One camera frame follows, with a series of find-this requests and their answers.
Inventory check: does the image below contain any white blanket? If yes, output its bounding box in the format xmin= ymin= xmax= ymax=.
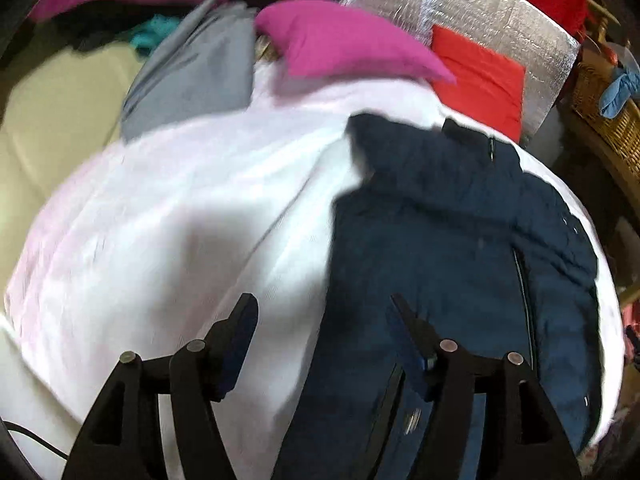
xmin=2 ymin=80 xmax=626 ymax=480

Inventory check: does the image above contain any red pillow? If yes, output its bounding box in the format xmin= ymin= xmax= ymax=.
xmin=430 ymin=25 xmax=528 ymax=143

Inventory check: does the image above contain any cream leather sofa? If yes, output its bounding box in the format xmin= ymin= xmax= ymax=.
xmin=0 ymin=45 xmax=151 ymax=291

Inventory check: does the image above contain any black cable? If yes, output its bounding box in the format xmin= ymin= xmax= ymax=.
xmin=2 ymin=420 xmax=71 ymax=461

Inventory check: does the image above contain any wicker basket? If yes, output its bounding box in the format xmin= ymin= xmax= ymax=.
xmin=570 ymin=47 xmax=640 ymax=176

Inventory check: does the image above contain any blue cloth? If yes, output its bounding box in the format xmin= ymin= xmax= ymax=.
xmin=597 ymin=65 xmax=640 ymax=118

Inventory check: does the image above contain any magenta pillow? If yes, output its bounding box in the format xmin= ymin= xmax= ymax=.
xmin=254 ymin=0 xmax=457 ymax=86

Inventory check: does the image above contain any dark garment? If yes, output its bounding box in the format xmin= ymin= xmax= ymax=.
xmin=50 ymin=5 xmax=166 ymax=51

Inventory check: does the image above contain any silver foil insulation board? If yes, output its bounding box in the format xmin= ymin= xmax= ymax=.
xmin=340 ymin=0 xmax=583 ymax=146

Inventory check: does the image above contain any grey garment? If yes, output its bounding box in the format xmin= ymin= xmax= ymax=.
xmin=120 ymin=0 xmax=258 ymax=143

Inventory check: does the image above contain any navy quilted jacket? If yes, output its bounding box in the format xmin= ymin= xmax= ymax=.
xmin=270 ymin=112 xmax=601 ymax=480

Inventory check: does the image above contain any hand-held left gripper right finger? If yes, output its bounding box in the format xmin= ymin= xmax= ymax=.
xmin=390 ymin=294 xmax=583 ymax=480

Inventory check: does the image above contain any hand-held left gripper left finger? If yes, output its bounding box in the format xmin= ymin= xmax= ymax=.
xmin=62 ymin=292 xmax=260 ymax=480

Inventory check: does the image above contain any wooden side table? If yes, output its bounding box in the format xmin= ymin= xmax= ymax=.
xmin=555 ymin=102 xmax=640 ymax=211

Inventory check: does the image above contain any teal garment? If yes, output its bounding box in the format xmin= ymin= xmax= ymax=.
xmin=130 ymin=14 xmax=181 ymax=56

